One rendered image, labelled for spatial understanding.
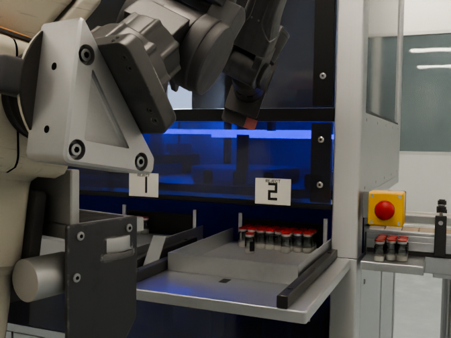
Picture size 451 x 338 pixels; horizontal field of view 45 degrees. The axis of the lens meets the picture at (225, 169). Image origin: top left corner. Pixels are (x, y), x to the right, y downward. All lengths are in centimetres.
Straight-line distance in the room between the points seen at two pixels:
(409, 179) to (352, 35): 464
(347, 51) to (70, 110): 87
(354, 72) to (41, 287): 84
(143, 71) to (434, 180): 543
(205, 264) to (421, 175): 486
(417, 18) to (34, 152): 559
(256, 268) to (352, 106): 42
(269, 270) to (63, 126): 64
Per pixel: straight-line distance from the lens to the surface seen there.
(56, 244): 123
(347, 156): 121
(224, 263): 103
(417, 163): 580
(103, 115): 46
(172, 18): 54
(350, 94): 121
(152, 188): 138
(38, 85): 47
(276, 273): 100
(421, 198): 582
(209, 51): 53
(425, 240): 132
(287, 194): 124
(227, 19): 56
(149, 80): 45
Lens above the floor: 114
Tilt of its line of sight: 3 degrees down
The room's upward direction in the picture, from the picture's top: 1 degrees clockwise
